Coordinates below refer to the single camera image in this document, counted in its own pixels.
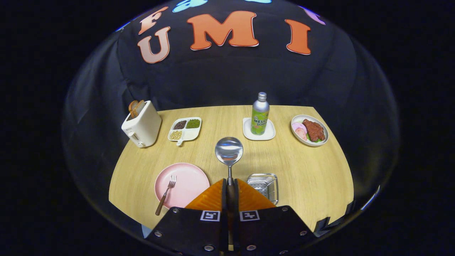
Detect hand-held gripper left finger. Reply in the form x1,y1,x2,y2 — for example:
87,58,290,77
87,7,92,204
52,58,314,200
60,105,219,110
146,178,230,256

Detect brown meat patty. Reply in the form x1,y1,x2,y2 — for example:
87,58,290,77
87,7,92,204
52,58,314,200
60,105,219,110
303,119,326,142

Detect toasted bread slices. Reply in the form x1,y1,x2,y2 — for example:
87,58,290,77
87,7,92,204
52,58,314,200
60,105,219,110
129,100,146,118

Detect white square coaster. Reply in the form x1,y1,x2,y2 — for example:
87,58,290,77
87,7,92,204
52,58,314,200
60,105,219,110
243,117,276,141

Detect green soda bottle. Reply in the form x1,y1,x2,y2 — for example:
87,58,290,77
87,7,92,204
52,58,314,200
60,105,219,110
251,92,270,135

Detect pink ham slices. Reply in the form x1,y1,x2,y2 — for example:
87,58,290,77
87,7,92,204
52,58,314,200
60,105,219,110
292,122,308,140

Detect metal spoon with brown handle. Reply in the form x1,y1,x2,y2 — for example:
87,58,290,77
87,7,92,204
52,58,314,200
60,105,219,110
215,137,244,246

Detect white toaster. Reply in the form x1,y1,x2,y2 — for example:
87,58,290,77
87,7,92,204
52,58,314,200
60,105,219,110
121,100,162,148

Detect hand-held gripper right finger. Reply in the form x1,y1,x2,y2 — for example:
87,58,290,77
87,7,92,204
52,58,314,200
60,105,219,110
233,178,317,256

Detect white divided dish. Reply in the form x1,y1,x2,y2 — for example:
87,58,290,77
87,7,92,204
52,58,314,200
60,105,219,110
167,117,202,146

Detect metal fork with brown handle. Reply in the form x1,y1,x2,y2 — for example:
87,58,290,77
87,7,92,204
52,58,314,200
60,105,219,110
155,174,177,216

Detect white round food plate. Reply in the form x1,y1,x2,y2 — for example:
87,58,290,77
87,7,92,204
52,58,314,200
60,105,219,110
291,114,329,147

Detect pink plate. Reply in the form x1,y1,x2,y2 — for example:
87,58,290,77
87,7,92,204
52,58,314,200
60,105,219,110
155,163,210,209

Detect metal wire basket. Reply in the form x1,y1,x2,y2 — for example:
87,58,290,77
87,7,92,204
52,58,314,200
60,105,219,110
247,173,279,205

